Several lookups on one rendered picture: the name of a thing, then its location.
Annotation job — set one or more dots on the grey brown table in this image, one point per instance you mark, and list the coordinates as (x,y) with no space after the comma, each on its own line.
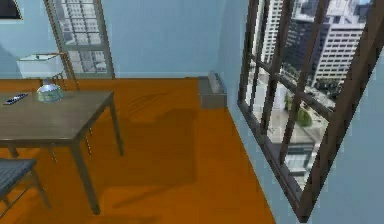
(50,120)

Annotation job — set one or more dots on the black framed picture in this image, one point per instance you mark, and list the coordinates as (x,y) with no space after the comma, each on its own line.
(8,9)

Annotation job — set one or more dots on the brown wooden chair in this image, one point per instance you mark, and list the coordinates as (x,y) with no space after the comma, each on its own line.
(68,71)

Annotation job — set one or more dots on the grey box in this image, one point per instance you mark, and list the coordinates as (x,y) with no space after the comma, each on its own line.
(212,92)

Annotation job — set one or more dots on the brown frame window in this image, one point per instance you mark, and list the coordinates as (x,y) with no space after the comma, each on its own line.
(300,100)

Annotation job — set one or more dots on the black remote control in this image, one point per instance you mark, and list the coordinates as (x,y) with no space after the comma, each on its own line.
(15,98)

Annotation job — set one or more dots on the grey seat chair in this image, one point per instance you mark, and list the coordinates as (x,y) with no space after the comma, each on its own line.
(13,173)

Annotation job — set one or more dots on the white shade table lamp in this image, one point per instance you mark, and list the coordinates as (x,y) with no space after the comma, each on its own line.
(46,76)

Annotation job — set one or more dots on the grey frame window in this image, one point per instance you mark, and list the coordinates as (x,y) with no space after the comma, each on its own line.
(81,36)

